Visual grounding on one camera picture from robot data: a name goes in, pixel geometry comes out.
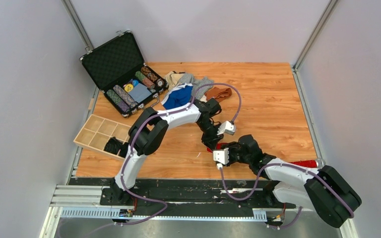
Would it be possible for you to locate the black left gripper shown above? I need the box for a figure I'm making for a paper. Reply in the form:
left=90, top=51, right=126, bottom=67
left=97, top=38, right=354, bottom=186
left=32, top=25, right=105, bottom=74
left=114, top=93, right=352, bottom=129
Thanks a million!
left=197, top=120, right=225, bottom=153

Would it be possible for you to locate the black pinstriped underwear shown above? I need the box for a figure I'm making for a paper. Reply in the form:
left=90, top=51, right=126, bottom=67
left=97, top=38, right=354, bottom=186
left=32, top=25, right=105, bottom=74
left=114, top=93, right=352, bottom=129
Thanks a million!
left=103, top=137, right=124, bottom=155

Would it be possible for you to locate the red underwear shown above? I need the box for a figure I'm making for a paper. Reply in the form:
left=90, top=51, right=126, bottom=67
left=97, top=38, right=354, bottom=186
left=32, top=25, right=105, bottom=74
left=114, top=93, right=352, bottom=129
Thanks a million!
left=206, top=142, right=227, bottom=153

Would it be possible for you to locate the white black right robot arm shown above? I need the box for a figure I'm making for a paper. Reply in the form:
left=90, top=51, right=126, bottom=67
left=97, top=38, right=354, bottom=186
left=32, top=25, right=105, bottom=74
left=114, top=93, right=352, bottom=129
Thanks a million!
left=213, top=135, right=362, bottom=228

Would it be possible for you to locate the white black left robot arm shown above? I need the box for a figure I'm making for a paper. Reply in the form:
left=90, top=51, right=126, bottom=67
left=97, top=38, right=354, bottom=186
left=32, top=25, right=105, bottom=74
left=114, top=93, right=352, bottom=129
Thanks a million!
left=110, top=98, right=224, bottom=205

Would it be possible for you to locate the brown underwear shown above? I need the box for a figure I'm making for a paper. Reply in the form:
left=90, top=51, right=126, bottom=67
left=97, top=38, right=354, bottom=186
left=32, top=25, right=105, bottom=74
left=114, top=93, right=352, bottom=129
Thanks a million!
left=205, top=87, right=232, bottom=102

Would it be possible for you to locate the blue underwear white waistband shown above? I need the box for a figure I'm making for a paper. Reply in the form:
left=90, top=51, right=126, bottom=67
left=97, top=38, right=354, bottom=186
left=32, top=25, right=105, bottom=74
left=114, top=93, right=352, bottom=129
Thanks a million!
left=161, top=83, right=193, bottom=110

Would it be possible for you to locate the grey striped underwear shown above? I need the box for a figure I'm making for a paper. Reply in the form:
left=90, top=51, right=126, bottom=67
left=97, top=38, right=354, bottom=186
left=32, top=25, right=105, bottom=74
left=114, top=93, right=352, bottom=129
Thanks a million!
left=176, top=73, right=214, bottom=100

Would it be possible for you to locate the beige underwear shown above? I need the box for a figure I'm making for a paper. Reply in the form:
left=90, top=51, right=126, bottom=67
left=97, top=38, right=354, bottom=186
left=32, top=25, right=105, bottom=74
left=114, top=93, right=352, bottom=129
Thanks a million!
left=164, top=71, right=183, bottom=90

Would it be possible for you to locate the rolled black underwear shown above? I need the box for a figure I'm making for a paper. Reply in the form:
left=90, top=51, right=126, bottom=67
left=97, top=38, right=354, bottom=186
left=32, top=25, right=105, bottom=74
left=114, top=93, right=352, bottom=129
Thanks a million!
left=119, top=142, right=129, bottom=158

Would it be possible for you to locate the red glitter lint roller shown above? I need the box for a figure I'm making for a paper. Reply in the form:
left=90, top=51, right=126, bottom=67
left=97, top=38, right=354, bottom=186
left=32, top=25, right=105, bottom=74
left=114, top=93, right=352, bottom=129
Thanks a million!
left=291, top=158, right=326, bottom=169

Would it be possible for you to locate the wooden compartment tray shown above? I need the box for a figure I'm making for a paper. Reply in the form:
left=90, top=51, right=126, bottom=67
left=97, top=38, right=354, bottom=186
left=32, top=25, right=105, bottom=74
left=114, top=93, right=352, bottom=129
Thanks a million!
left=73, top=114, right=130, bottom=161

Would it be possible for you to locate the black aluminium poker chip case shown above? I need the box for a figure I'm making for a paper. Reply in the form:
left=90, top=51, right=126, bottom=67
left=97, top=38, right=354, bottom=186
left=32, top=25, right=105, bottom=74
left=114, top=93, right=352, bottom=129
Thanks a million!
left=80, top=30, right=169, bottom=118

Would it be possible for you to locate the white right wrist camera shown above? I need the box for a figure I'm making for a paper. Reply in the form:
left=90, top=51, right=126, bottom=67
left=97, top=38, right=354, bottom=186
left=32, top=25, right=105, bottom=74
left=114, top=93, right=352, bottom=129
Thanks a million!
left=212, top=148, right=229, bottom=170

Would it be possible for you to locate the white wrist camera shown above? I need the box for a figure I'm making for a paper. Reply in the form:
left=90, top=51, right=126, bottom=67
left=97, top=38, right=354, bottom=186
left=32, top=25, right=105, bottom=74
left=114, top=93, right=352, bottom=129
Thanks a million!
left=212, top=148, right=229, bottom=170
left=217, top=121, right=236, bottom=135

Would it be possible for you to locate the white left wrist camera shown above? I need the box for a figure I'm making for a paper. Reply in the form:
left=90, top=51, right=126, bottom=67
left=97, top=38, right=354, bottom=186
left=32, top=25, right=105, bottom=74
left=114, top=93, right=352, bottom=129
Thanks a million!
left=217, top=121, right=236, bottom=135

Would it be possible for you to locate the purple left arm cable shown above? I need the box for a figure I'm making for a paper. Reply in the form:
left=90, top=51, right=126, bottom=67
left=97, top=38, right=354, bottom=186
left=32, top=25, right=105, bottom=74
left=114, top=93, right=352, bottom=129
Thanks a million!
left=111, top=82, right=243, bottom=227

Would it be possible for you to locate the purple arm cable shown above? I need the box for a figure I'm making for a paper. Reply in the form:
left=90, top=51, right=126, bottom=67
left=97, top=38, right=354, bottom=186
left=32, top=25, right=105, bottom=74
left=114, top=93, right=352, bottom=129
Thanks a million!
left=219, top=162, right=356, bottom=230
left=111, top=82, right=243, bottom=227

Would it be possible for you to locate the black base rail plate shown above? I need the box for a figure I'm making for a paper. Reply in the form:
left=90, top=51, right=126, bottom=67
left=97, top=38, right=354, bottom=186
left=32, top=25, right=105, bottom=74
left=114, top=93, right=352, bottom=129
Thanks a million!
left=68, top=178, right=298, bottom=217

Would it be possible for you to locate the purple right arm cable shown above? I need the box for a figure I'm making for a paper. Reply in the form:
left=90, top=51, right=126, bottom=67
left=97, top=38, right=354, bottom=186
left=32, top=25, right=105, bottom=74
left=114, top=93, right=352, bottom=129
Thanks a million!
left=219, top=162, right=356, bottom=230

